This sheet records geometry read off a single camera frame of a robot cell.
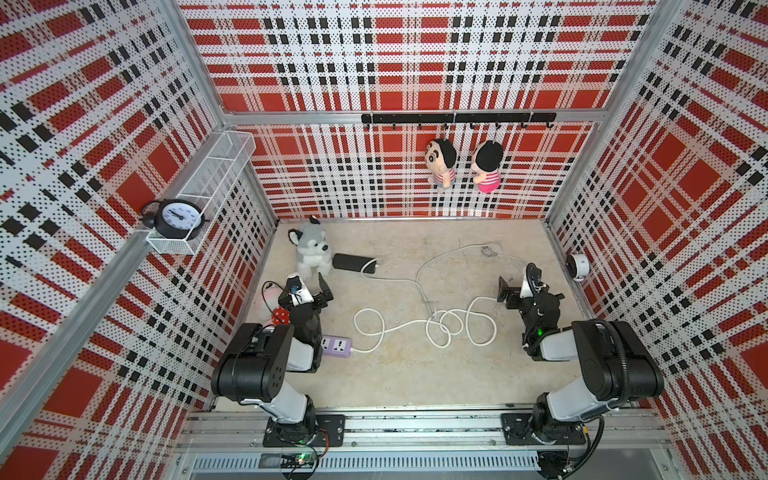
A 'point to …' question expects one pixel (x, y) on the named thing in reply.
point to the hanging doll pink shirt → (485, 163)
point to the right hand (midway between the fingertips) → (518, 276)
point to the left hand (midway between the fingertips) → (311, 277)
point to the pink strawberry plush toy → (279, 314)
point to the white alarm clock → (578, 266)
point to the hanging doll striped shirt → (440, 158)
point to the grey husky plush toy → (312, 250)
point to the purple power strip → (336, 346)
